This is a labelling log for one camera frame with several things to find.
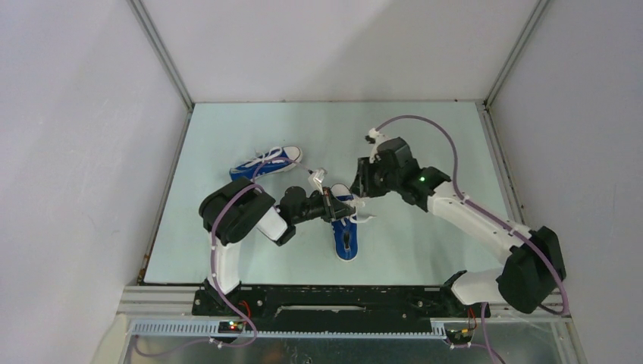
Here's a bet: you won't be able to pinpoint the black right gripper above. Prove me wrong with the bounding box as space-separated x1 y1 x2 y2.
350 157 402 199

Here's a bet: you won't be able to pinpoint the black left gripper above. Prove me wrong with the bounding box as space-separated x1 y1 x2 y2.
292 187 355 225

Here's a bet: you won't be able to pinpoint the blue sneaker laces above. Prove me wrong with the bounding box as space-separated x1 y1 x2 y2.
229 146 303 180
331 184 358 262

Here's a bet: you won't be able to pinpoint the white shoelace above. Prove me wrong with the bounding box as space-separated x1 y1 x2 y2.
342 195 376 224

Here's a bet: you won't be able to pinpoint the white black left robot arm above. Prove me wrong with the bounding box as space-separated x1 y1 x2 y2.
199 177 356 316

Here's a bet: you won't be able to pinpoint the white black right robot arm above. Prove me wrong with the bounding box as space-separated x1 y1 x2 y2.
350 136 566 317

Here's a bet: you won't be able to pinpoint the blue sneaker tied laces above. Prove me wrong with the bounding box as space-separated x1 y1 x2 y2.
229 146 303 180

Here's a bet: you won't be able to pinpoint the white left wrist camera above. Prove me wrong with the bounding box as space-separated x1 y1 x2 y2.
308 168 328 193

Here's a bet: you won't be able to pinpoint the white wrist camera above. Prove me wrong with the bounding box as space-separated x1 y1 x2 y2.
365 128 389 164
308 168 328 193

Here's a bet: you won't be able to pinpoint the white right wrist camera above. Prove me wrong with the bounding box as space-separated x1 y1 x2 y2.
365 128 389 164

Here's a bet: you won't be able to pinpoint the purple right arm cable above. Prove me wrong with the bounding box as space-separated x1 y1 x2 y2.
374 115 572 364

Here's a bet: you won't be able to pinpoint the grey slotted cable duct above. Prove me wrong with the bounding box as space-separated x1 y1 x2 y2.
130 319 447 339

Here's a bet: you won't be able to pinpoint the aluminium frame rail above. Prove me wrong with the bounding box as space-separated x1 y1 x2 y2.
127 0 195 112

